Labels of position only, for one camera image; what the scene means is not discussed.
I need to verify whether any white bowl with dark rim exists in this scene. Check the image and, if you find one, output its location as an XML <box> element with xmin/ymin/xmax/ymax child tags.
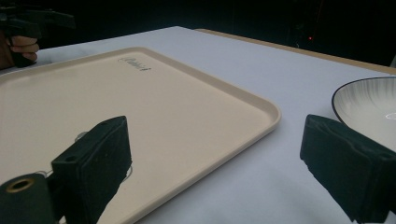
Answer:
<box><xmin>331</xmin><ymin>76</ymin><xmax>396</xmax><ymax>153</ymax></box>

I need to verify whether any beige plastic tray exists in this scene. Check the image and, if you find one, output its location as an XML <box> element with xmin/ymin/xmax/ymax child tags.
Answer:
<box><xmin>0</xmin><ymin>46</ymin><xmax>282</xmax><ymax>224</ymax></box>

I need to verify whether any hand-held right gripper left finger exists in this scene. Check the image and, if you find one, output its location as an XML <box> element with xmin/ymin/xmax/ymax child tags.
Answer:
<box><xmin>46</xmin><ymin>115</ymin><xmax>133</xmax><ymax>224</ymax></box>

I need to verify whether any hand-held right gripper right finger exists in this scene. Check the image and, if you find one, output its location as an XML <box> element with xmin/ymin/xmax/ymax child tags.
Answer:
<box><xmin>299</xmin><ymin>114</ymin><xmax>396</xmax><ymax>224</ymax></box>

